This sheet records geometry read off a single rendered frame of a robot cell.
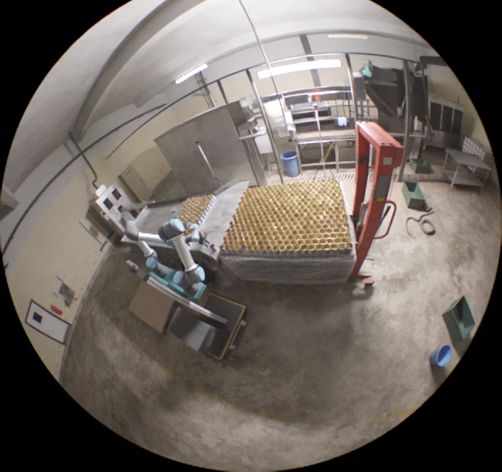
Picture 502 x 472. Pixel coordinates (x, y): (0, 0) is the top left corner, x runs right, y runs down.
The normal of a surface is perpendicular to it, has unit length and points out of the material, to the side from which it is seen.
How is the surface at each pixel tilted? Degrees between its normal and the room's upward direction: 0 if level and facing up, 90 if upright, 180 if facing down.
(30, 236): 90
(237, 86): 90
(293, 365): 0
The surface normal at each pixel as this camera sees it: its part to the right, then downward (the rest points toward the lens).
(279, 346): -0.31, -0.67
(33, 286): 0.92, -0.04
